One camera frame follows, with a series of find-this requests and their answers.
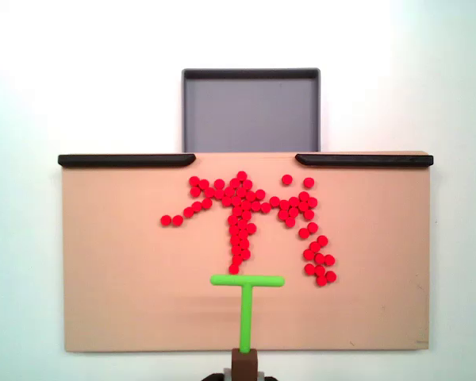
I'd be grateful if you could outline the green T-shaped pusher tool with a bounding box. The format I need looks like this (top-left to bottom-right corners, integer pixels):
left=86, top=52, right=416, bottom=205
left=209, top=274, right=286, bottom=381

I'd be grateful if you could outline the beige rectangular board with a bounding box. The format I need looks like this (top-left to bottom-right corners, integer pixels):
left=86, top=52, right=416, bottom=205
left=59, top=150, right=433, bottom=353

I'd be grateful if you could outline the grey rectangular tray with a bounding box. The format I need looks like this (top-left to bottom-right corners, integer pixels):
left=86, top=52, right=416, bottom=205
left=181, top=67, right=322, bottom=153

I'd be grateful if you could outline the black edge rail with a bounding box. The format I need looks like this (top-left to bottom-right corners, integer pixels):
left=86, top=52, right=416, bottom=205
left=294, top=153, right=435, bottom=168
left=57, top=154, right=197, bottom=169

